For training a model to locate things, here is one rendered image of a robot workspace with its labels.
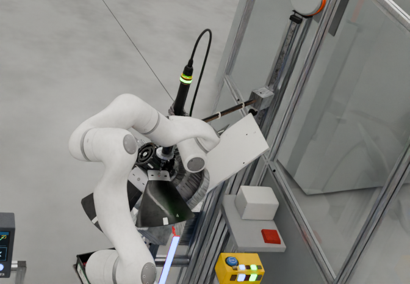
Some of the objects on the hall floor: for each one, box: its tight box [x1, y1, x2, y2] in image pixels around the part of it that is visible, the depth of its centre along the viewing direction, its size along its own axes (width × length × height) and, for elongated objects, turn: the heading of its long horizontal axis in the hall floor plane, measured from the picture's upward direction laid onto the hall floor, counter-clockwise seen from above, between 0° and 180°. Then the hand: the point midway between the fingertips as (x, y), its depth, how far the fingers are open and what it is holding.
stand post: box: [176, 177, 231, 284], centre depth 317 cm, size 4×9×115 cm, turn 173°
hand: (177, 112), depth 246 cm, fingers closed on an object, 4 cm apart
